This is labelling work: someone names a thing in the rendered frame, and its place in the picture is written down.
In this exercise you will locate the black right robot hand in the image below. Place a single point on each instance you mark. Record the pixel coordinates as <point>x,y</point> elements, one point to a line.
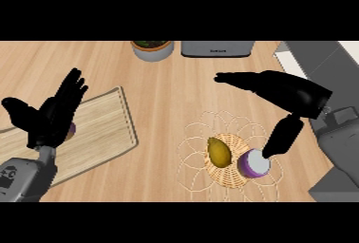
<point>292,93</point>

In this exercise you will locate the grey potted plant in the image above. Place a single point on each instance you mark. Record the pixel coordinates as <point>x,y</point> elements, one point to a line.
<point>152,50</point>

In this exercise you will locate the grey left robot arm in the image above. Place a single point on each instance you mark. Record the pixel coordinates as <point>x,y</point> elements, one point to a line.
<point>23,180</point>

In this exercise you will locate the yellow lemon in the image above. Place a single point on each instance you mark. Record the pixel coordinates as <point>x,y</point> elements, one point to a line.
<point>219,152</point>

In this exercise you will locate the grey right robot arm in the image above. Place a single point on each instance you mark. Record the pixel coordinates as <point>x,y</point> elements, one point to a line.
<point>344,145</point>

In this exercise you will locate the dark grey flat panel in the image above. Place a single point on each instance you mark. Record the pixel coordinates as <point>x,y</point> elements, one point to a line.
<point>327,63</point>

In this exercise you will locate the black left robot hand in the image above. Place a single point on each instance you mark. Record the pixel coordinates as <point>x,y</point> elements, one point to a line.
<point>50,121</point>

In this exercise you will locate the pale wooden cutting board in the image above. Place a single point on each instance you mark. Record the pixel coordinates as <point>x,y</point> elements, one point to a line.
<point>101,126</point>

